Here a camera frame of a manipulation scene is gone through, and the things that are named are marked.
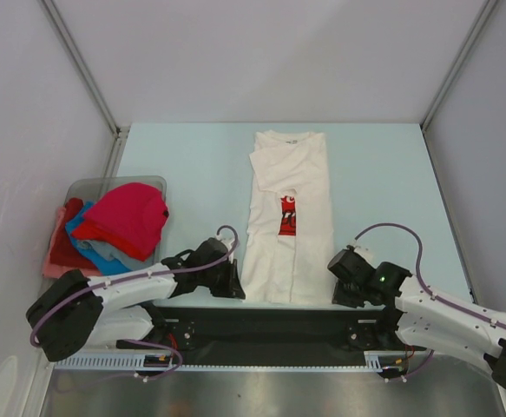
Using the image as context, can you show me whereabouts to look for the white slotted cable duct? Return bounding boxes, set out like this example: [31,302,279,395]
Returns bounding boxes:
[55,352,410,373]

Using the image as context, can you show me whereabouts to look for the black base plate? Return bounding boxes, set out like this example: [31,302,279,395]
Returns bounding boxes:
[117,306,410,367]

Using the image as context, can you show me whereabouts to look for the magenta t-shirt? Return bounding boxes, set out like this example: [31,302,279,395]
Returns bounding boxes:
[83,182,169,261]

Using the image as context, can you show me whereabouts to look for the dark red folded t-shirt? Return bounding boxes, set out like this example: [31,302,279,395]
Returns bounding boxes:
[50,198,96,270]

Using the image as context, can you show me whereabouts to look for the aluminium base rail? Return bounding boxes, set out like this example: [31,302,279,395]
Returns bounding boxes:
[39,123,504,416]

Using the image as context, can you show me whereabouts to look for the white t-shirt with red print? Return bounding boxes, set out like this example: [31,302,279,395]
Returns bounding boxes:
[241,130,335,307]

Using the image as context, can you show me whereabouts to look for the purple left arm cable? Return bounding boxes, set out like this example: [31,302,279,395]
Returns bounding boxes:
[30,224,240,383]

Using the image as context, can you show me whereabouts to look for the left aluminium frame post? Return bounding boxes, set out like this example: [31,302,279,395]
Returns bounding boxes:
[37,0,130,177]

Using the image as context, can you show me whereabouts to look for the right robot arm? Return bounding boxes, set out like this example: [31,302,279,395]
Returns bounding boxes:
[327,246,506,390]

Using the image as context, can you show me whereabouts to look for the right aluminium frame post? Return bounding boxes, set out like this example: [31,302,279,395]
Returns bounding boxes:
[419,0,502,135]

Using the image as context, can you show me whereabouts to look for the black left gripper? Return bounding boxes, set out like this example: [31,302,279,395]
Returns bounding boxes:
[199,258,245,299]

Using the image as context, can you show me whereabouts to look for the pink folded t-shirt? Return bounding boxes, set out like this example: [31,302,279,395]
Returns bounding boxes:
[42,207,101,279]

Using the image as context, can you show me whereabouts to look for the aluminium frame post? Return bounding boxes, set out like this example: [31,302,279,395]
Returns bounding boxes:
[37,0,130,177]
[419,0,502,135]

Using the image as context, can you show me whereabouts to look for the clear plastic bin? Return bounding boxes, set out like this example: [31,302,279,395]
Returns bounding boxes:
[65,175,167,269]

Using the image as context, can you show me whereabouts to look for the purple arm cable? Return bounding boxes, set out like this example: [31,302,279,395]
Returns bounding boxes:
[354,222,506,383]
[30,224,240,383]

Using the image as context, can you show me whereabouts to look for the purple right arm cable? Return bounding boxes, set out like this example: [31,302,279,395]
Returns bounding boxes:
[354,222,506,383]

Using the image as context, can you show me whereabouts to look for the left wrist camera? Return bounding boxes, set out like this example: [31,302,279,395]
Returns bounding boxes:
[215,235,234,248]

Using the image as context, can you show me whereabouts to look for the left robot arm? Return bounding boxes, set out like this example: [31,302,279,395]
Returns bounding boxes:
[26,236,246,362]

